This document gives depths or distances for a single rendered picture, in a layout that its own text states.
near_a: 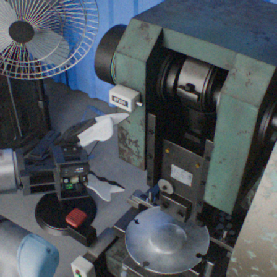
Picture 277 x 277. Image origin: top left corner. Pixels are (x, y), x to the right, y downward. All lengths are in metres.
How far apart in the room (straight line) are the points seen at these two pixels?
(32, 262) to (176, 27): 0.64
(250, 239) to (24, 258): 0.37
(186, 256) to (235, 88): 0.66
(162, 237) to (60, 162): 0.81
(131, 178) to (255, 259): 1.97
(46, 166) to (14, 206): 1.93
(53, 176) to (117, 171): 2.03
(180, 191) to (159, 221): 0.23
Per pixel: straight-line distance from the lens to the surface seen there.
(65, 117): 3.13
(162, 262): 1.32
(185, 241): 1.37
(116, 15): 2.72
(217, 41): 0.93
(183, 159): 1.13
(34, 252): 0.62
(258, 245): 0.67
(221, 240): 1.42
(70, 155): 0.63
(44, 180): 0.64
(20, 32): 1.51
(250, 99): 0.86
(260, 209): 0.63
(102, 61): 1.12
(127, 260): 1.33
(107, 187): 0.73
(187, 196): 1.23
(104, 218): 2.41
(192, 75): 0.97
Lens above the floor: 1.92
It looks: 42 degrees down
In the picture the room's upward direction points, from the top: straight up
